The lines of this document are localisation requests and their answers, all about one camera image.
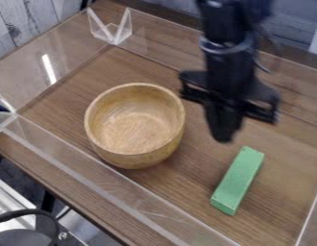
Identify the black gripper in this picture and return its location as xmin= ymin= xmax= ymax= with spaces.
xmin=178 ymin=37 xmax=280 ymax=142

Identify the green rectangular block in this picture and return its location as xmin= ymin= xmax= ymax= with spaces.
xmin=209 ymin=146 xmax=264 ymax=215

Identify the light brown wooden bowl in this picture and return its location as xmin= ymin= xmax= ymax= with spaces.
xmin=83 ymin=83 xmax=185 ymax=169

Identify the black table leg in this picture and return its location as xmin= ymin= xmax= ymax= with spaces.
xmin=41 ymin=191 xmax=55 ymax=213

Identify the black cable bottom left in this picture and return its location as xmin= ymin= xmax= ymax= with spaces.
xmin=0 ymin=209 xmax=61 ymax=246

